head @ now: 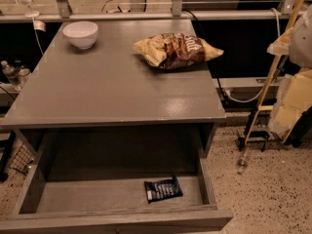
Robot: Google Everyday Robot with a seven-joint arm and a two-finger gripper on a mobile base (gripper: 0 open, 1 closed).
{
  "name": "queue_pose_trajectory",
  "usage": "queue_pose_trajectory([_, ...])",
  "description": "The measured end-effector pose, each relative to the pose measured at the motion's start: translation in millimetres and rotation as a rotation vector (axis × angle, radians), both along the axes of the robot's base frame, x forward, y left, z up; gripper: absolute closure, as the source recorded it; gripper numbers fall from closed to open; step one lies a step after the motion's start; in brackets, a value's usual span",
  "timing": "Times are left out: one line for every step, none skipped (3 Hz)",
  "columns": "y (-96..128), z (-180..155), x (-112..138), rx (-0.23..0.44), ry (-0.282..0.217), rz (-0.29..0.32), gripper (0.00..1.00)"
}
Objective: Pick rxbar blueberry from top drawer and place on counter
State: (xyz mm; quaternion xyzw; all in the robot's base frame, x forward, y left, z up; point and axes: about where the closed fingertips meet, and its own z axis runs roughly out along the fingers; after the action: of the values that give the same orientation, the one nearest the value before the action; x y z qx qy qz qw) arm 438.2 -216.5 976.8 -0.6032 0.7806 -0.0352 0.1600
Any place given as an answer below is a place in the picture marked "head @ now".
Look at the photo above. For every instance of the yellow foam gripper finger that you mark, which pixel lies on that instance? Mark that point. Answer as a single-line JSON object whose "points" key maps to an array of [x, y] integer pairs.
{"points": [[294, 97], [280, 47]]}

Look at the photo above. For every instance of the dark blue rxbar wrapper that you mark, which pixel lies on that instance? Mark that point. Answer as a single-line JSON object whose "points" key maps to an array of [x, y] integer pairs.
{"points": [[162, 189]]}

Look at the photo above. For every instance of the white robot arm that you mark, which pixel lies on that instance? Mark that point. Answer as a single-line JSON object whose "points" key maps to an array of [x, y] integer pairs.
{"points": [[305, 42]]}

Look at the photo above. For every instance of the grey counter cabinet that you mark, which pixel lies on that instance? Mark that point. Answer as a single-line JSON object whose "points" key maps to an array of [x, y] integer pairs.
{"points": [[107, 98]]}

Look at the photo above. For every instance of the grey open top drawer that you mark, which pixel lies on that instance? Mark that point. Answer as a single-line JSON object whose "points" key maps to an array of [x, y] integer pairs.
{"points": [[91, 181]]}

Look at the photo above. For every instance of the yellow wooden ladder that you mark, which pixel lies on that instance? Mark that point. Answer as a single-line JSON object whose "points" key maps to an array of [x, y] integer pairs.
{"points": [[276, 65]]}

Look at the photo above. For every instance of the white power strip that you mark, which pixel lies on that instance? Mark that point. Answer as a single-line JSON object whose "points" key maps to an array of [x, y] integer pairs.
{"points": [[240, 89]]}

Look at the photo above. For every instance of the clear bottle on floor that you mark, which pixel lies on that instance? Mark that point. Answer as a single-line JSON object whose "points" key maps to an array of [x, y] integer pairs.
{"points": [[243, 161]]}

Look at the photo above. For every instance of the brown yellow chip bag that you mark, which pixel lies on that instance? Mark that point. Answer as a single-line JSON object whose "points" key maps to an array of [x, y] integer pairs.
{"points": [[170, 51]]}

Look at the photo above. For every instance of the white ceramic bowl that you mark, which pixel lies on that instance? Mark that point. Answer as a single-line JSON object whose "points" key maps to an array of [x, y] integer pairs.
{"points": [[81, 34]]}

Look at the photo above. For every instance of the white round lamp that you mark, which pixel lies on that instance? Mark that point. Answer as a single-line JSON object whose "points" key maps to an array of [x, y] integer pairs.
{"points": [[30, 13]]}

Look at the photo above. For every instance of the clear plastic water bottle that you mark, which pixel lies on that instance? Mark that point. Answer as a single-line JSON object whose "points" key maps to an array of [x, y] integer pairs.
{"points": [[12, 75]]}

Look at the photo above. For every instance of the grey metal rail frame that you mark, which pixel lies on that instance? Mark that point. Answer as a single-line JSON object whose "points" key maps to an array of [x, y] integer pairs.
{"points": [[66, 10]]}

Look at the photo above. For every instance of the black wire basket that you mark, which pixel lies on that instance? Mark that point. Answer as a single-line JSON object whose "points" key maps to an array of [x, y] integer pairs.
{"points": [[22, 160]]}

